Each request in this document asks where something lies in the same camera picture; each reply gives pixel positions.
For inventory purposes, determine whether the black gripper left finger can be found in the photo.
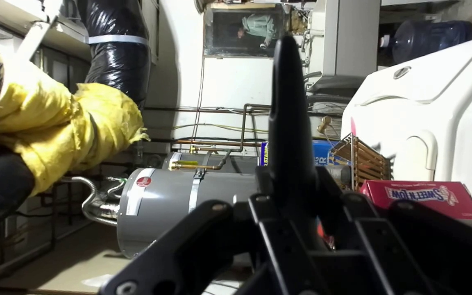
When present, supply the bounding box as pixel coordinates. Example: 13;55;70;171
98;165;291;295

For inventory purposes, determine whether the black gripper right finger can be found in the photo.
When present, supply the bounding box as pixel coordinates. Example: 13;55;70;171
299;165;472;295

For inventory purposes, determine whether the white shelf board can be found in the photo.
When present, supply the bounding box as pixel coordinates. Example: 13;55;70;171
0;0;93;62

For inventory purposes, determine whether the gray water heater tank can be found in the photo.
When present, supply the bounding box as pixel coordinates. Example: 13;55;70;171
116;165;273;258

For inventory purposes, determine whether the red candy box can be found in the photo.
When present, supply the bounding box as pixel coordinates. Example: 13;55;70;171
357;178;472;222

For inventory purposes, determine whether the white washing machine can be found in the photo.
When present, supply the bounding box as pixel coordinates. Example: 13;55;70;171
339;30;472;235

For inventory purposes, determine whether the blue water jug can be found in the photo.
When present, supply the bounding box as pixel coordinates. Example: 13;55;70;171
391;19;472;65

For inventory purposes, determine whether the white cabinet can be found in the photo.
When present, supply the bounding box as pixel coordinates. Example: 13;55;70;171
322;0;383;78

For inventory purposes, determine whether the dark framed box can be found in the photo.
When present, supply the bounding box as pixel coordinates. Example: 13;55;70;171
201;3;291;58

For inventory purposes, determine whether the silver flexible hose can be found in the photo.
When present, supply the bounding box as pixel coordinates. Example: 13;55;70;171
70;173;126;227

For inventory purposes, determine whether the black duct silver band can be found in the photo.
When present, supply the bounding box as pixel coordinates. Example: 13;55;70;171
77;0;154;106

